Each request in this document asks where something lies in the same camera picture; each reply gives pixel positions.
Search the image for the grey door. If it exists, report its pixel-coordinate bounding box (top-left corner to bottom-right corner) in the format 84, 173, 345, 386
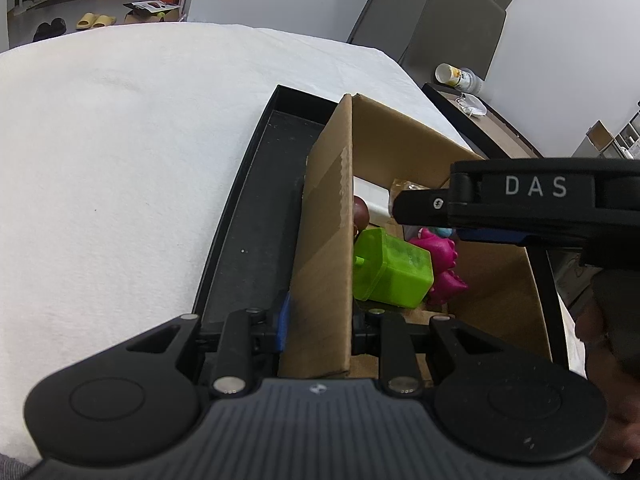
346, 0, 541, 58

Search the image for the person's right hand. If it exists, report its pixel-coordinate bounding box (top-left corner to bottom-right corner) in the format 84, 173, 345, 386
574, 270, 640, 473

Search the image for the brown ball toy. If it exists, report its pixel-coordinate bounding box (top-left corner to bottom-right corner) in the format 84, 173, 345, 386
352, 195, 372, 233

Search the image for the pink spiky toy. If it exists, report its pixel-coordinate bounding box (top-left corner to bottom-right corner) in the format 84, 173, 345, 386
407, 227, 469, 307

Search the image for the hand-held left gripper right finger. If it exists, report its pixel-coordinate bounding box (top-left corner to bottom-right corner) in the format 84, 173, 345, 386
351, 309, 506, 396

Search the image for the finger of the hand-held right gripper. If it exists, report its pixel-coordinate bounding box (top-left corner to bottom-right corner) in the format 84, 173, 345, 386
391, 187, 537, 247

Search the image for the small open storage box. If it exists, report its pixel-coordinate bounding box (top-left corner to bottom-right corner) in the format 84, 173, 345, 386
572, 120, 616, 158

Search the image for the small brown cardboard box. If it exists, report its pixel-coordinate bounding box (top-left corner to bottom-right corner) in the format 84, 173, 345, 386
123, 6, 182, 24

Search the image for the clear plastic cup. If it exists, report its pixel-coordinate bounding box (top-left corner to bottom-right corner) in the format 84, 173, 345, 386
457, 67, 486, 97

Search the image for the grey chair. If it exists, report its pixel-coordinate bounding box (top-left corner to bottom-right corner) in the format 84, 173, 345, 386
400, 0, 507, 83

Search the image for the black tray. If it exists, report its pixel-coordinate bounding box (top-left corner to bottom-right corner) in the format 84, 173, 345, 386
192, 85, 571, 386

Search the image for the white shelf unit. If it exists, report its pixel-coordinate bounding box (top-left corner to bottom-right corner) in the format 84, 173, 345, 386
614, 101, 640, 160

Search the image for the green plastic block toy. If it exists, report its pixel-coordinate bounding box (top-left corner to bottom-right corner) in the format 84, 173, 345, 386
352, 227, 435, 308

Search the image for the dark side table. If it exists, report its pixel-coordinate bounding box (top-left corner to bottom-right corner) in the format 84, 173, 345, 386
422, 81, 543, 161

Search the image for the white face mask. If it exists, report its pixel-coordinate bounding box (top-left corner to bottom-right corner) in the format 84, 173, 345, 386
454, 91, 489, 118

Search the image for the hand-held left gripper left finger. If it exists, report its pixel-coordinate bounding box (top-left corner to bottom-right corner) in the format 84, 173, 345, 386
125, 291, 292, 398

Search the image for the printed booklet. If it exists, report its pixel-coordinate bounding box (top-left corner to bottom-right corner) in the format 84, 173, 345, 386
125, 0, 181, 14

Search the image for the grey cloth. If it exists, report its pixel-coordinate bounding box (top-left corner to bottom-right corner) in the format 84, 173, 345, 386
0, 452, 41, 480

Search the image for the clear plastic packet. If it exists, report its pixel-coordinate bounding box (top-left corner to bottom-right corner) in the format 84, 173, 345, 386
389, 178, 431, 211

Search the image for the grey printed bag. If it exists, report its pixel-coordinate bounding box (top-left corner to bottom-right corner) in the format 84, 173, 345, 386
547, 250, 598, 311

